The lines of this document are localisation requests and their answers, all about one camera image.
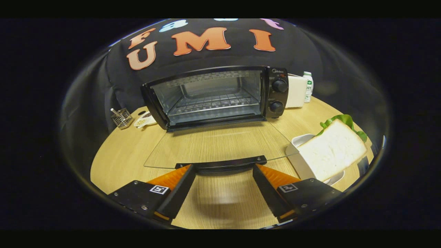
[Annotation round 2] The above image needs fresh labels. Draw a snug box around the white rectangular plate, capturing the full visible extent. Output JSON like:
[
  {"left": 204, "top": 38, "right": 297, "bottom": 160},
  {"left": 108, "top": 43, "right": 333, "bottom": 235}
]
[{"left": 285, "top": 134, "right": 345, "bottom": 186}]

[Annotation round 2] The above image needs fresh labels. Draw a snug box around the black toaster oven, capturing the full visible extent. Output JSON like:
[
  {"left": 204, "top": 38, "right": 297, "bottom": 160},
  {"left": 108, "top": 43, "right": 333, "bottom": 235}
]
[{"left": 141, "top": 65, "right": 294, "bottom": 175}]

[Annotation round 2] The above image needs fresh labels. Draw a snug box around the white bread lettuce sandwich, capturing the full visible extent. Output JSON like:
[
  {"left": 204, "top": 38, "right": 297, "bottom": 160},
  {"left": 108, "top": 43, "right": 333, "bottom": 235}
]
[{"left": 298, "top": 114, "right": 368, "bottom": 182}]

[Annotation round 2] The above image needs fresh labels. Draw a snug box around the white bottle green label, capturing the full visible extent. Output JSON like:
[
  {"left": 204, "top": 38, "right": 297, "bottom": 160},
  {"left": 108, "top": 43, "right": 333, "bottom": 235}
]
[{"left": 303, "top": 71, "right": 314, "bottom": 103}]

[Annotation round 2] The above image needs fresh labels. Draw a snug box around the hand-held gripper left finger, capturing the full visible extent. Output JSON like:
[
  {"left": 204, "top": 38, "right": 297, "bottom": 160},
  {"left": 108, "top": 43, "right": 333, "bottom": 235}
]
[{"left": 107, "top": 164, "right": 197, "bottom": 224}]

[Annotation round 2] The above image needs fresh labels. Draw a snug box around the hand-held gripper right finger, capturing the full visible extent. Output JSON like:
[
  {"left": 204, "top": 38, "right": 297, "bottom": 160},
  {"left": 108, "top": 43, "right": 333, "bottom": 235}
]
[{"left": 253, "top": 164, "right": 343, "bottom": 223}]

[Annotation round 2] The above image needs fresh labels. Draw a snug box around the metal wire rack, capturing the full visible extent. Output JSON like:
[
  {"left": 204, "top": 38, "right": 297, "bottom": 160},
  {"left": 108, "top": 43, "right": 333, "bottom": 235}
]
[{"left": 110, "top": 107, "right": 134, "bottom": 130}]

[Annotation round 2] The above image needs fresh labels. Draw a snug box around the white box appliance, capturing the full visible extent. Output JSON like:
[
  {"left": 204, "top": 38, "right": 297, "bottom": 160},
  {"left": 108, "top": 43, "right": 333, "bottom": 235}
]
[{"left": 286, "top": 74, "right": 308, "bottom": 109}]

